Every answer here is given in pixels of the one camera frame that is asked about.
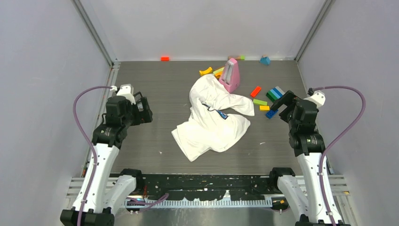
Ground red-orange flat block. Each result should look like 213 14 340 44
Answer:
250 86 262 98

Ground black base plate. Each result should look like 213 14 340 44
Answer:
132 174 281 201

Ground yellow small block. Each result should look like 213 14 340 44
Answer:
259 105 270 112

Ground yellow arch block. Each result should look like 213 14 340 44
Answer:
199 67 213 76

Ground wood and green blocks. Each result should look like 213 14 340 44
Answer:
228 55 245 61

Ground lime green flat block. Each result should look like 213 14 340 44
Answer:
253 99 268 106

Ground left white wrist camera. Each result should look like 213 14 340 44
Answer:
116 84 136 105

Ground white perforated cable duct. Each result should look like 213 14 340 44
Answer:
124 198 273 209

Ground white t-shirt with daisy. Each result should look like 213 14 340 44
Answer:
171 74 255 161

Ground pink metronome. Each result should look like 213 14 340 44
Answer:
219 58 240 93

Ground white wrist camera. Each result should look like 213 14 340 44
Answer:
116 84 136 105
305 90 326 109

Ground green blue stacked bricks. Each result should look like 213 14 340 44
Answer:
266 86 285 102

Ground blue lego brick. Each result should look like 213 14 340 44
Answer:
265 110 279 119

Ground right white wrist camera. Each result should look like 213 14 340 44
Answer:
305 90 326 109

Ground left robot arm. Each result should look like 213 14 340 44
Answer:
60 92 152 226

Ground orange-red block at wall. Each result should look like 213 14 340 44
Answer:
160 56 170 61

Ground blue wooden house block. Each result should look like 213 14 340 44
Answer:
259 55 271 65

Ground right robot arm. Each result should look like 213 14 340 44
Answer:
268 91 345 226

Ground light green long block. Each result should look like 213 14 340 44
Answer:
213 67 224 75

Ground orange block by metronome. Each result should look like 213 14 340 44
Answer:
215 72 223 79

